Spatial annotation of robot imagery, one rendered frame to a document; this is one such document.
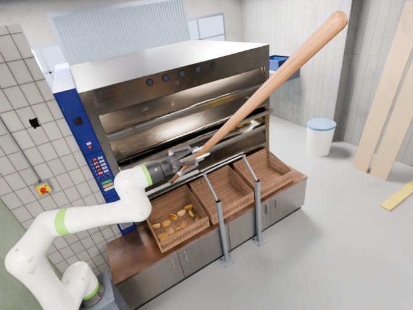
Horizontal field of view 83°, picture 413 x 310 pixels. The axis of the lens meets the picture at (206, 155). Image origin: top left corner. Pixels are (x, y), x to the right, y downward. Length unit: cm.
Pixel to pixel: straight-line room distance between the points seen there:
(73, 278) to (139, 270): 105
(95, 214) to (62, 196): 136
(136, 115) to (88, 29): 315
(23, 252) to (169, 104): 162
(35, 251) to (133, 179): 46
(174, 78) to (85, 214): 151
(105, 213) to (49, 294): 42
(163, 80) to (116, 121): 55
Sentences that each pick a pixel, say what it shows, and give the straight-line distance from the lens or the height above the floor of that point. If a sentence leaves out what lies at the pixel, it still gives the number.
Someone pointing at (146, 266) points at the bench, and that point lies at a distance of 247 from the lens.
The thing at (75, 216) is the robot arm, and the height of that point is 185.
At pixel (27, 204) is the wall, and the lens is 251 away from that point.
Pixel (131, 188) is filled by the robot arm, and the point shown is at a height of 196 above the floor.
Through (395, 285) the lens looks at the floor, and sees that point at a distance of 319.
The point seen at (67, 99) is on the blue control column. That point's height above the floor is 208.
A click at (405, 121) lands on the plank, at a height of 90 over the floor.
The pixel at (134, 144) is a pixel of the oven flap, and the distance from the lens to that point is 232.
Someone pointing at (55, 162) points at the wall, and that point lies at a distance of 231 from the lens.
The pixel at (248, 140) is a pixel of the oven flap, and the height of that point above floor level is 105.
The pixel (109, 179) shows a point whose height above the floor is 129.
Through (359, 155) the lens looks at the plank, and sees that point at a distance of 442.
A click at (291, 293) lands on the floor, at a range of 286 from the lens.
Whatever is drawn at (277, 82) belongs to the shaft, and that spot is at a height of 236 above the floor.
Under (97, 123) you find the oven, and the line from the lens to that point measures 220.
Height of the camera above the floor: 251
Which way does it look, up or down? 32 degrees down
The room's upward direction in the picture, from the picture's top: 9 degrees counter-clockwise
